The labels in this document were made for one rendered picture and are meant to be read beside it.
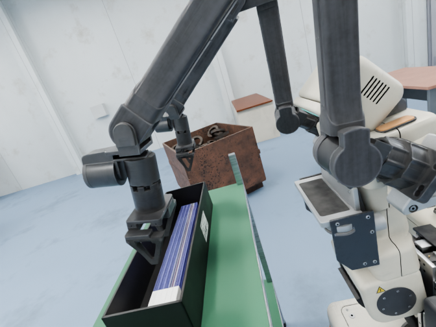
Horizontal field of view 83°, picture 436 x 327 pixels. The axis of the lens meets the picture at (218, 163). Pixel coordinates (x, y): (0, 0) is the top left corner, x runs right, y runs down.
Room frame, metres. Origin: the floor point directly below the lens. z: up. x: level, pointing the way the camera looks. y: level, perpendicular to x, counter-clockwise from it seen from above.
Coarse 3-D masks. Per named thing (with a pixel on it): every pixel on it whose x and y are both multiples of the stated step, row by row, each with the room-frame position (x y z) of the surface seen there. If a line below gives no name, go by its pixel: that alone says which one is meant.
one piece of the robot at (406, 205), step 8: (432, 136) 0.39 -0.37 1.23; (424, 144) 0.40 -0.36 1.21; (432, 144) 0.38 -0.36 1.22; (392, 192) 0.41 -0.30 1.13; (400, 192) 0.39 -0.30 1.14; (392, 200) 0.40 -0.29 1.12; (400, 200) 0.38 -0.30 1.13; (408, 200) 0.36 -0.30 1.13; (432, 200) 0.36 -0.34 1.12; (400, 208) 0.37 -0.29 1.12; (408, 208) 0.36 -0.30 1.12; (416, 208) 0.37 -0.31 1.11; (424, 208) 0.36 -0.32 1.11
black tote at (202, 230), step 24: (168, 192) 0.96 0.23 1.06; (192, 192) 0.95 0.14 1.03; (168, 240) 0.77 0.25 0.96; (192, 240) 0.57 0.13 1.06; (144, 264) 0.60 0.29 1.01; (192, 264) 0.50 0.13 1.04; (120, 288) 0.48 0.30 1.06; (144, 288) 0.55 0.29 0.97; (192, 288) 0.44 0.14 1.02; (120, 312) 0.40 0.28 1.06; (144, 312) 0.39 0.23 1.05; (168, 312) 0.38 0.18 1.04; (192, 312) 0.40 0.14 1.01
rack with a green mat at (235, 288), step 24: (216, 192) 1.05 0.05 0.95; (240, 192) 0.98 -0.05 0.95; (216, 216) 0.84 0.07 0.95; (240, 216) 0.79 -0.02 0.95; (216, 240) 0.70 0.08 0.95; (240, 240) 0.66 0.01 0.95; (216, 264) 0.59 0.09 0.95; (240, 264) 0.56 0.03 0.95; (264, 264) 1.06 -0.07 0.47; (216, 288) 0.50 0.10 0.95; (240, 288) 0.48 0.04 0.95; (264, 288) 0.46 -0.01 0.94; (216, 312) 0.43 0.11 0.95; (240, 312) 0.41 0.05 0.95; (264, 312) 0.40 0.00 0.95
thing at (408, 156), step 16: (400, 144) 0.38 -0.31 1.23; (416, 144) 0.37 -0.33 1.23; (400, 160) 0.36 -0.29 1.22; (416, 160) 0.35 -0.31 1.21; (432, 160) 0.35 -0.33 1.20; (384, 176) 0.38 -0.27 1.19; (400, 176) 0.36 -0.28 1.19; (416, 176) 0.35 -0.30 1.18; (432, 176) 0.33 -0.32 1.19; (416, 192) 0.35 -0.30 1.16; (432, 192) 0.33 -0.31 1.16
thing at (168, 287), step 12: (192, 204) 0.91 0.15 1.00; (180, 216) 0.85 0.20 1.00; (192, 216) 0.82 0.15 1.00; (180, 228) 0.76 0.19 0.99; (192, 228) 0.74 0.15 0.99; (180, 240) 0.69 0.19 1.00; (168, 252) 0.64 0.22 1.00; (180, 252) 0.63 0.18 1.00; (168, 264) 0.59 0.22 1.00; (180, 264) 0.57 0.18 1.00; (168, 276) 0.54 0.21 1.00; (180, 276) 0.53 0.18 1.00; (156, 288) 0.51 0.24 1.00; (168, 288) 0.50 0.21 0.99; (180, 288) 0.50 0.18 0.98; (156, 300) 0.47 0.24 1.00; (168, 300) 0.46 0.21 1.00
